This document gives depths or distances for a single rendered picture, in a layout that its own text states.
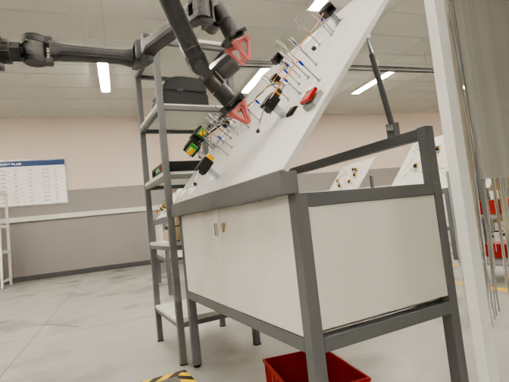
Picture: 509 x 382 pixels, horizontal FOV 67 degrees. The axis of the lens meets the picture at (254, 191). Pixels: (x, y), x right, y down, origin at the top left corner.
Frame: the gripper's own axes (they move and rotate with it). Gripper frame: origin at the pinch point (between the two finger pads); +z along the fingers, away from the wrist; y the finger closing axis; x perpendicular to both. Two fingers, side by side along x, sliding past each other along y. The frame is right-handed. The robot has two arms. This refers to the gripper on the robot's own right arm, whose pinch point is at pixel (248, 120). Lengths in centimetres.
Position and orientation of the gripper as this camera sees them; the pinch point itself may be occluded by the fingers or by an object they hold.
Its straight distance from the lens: 135.2
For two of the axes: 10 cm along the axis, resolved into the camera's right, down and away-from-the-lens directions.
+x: -6.3, 7.1, -3.0
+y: -3.9, 0.4, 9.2
